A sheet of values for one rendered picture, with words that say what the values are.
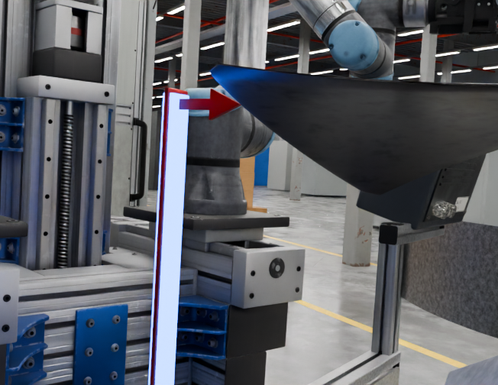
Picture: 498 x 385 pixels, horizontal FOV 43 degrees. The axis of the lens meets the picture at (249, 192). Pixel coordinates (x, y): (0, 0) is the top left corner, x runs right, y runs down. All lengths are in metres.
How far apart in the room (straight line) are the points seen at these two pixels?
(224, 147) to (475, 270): 1.59
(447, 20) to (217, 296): 0.63
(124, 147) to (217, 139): 1.41
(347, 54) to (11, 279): 0.61
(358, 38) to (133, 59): 1.61
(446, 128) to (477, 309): 2.14
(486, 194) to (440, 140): 9.76
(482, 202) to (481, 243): 7.74
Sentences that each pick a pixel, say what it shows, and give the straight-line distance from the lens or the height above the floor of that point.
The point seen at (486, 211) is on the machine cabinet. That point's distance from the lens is 10.25.
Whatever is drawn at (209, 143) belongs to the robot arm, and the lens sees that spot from 1.13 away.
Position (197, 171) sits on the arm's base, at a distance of 1.14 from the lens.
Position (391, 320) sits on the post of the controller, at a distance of 0.99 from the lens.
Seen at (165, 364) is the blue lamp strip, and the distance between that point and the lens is 0.54.
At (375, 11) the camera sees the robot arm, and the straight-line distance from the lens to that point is 1.23.
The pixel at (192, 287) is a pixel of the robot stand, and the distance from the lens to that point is 1.11.
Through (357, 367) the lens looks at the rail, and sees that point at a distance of 0.95.
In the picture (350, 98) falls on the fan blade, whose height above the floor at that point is 1.18.
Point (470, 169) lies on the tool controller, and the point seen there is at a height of 1.14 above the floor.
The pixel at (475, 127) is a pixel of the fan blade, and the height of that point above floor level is 1.17.
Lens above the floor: 1.14
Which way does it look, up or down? 3 degrees down
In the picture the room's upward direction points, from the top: 3 degrees clockwise
